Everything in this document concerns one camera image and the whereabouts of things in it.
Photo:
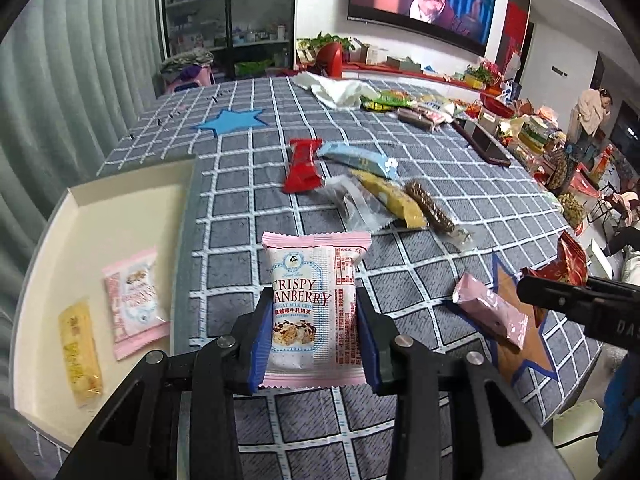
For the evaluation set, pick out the pile of assorted goods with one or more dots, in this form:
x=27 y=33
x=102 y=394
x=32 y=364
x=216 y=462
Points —
x=550 y=150

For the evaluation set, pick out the green snack packet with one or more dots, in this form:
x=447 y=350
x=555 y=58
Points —
x=384 y=101

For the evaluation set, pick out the grey checked tablecloth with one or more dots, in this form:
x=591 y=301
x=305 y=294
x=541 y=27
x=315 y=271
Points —
x=250 y=220

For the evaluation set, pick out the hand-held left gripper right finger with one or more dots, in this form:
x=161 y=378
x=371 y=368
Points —
x=371 y=355

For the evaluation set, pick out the heap of mixed snack packets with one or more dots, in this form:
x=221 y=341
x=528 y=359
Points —
x=440 y=106

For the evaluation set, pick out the pink white nougat snack packet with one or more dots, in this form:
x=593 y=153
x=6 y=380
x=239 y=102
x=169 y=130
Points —
x=134 y=300
x=315 y=310

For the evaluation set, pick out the glass door display cabinet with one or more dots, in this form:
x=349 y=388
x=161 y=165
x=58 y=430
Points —
x=230 y=15

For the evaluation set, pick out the yellow clear snack packet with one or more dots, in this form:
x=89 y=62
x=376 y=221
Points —
x=80 y=355

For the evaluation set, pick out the red gold snack packet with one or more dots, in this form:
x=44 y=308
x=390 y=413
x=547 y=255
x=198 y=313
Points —
x=571 y=260

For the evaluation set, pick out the cream cardboard box tray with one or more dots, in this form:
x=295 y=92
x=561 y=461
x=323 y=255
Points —
x=75 y=240

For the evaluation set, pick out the dark brown bar packet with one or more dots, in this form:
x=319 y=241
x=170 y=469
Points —
x=418 y=120

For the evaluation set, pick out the cream cushion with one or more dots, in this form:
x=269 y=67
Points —
x=575 y=427

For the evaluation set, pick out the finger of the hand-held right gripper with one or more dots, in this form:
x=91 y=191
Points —
x=555 y=292

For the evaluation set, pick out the brown wafer bar packet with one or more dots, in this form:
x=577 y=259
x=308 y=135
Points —
x=431 y=207

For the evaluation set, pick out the clear wrapped snack packet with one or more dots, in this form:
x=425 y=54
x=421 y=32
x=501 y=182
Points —
x=352 y=200

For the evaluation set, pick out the green potted plant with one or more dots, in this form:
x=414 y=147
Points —
x=325 y=40

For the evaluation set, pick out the yellow snack bar packet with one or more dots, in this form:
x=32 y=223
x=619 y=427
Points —
x=395 y=199

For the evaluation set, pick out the dark brown flat box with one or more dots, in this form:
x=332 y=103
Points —
x=482 y=143

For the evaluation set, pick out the pink plastic stool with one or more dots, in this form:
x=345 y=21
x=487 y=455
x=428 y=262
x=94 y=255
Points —
x=195 y=80

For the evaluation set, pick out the light blue snack packet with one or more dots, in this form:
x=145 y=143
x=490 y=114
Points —
x=357 y=157

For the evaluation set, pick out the red white television console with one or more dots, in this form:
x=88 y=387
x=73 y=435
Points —
x=410 y=72

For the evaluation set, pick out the pink snack bar packet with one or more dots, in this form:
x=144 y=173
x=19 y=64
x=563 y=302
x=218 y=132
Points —
x=491 y=310

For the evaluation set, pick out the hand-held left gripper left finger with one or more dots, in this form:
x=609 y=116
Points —
x=261 y=355

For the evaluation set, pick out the pile of clothes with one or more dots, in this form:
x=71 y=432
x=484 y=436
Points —
x=187 y=61

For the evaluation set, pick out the red bowl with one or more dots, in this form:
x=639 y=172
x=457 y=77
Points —
x=496 y=106

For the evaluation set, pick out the white plastic bag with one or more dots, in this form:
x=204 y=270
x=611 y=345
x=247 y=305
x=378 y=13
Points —
x=335 y=89

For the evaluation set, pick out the grey green curtain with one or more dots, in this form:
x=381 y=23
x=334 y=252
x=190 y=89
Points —
x=70 y=75

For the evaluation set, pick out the red round ornament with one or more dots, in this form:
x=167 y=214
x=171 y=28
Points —
x=330 y=59

